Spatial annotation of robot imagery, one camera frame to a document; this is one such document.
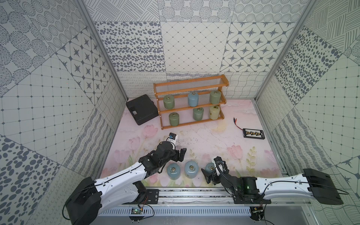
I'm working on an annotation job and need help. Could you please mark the black plastic case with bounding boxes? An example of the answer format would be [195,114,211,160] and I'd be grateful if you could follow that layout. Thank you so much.
[126,94,159,125]

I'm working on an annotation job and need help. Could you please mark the black terminal board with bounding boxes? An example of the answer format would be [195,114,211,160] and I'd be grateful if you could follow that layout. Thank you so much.
[242,128,265,140]

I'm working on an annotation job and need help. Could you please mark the green canister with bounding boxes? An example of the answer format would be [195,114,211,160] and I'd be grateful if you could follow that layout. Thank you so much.
[193,107,204,121]
[163,95,175,110]
[169,112,180,127]
[209,90,222,105]

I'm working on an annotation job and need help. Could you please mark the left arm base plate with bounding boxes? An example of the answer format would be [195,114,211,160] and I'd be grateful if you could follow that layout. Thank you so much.
[134,189,160,204]

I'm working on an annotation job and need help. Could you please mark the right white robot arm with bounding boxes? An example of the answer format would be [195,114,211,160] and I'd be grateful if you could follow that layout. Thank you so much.
[201,157,344,205]

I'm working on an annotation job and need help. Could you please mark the pale yellow canister bottom right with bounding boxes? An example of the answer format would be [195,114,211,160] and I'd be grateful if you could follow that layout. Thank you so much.
[209,106,220,120]

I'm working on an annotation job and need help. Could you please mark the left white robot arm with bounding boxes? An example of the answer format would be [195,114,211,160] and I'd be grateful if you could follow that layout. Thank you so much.
[63,141,187,225]

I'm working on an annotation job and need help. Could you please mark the floral pink table mat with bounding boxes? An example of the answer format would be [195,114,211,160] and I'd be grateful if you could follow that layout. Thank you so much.
[101,100,282,178]

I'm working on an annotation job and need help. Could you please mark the blue canister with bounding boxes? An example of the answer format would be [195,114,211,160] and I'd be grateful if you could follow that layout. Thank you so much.
[184,160,199,179]
[205,163,216,173]
[187,92,199,107]
[167,163,181,180]

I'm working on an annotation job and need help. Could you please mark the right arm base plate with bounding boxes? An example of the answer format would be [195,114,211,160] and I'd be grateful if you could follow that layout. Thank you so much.
[232,189,272,204]

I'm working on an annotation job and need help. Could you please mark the wooden three-tier shelf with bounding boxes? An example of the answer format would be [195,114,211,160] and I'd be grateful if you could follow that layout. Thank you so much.
[153,75,229,130]

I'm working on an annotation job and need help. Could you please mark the aluminium mounting rail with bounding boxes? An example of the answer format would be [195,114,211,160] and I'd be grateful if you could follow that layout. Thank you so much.
[80,187,307,207]

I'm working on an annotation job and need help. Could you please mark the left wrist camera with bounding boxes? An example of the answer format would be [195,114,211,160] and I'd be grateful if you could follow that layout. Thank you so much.
[166,133,178,150]

